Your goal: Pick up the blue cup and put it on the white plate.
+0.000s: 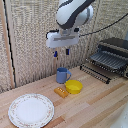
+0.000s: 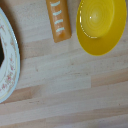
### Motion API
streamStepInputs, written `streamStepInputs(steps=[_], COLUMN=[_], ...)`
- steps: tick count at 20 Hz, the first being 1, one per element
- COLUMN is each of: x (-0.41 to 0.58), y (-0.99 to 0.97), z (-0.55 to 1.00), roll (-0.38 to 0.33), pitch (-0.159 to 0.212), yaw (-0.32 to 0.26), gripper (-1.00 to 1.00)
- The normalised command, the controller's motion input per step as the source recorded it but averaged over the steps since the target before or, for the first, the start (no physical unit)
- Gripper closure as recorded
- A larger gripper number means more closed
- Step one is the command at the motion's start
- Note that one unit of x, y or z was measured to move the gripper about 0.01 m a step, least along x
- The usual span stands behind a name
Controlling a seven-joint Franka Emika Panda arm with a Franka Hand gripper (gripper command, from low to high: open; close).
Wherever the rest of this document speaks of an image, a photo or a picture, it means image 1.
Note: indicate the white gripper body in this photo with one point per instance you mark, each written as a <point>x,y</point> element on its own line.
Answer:
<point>62,39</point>

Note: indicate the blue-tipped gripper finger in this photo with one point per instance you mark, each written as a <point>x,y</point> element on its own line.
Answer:
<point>55,53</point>
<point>67,51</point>

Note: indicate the cobalt blue cup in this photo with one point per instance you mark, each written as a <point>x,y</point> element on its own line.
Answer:
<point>61,75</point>

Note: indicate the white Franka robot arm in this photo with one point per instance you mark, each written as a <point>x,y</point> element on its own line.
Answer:
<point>71,11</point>

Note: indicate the black oven rack tray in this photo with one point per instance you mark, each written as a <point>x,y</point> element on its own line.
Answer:
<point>95,73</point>

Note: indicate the yellow plastic bowl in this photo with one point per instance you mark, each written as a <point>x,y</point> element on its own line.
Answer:
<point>73,86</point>

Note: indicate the orange toy block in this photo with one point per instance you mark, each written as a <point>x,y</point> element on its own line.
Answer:
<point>61,92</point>

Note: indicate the black dish rack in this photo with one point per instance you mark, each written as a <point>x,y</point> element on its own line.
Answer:
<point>111,55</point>

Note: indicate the white floral-rimmed plate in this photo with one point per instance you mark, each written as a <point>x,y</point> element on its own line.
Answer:
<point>31,110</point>

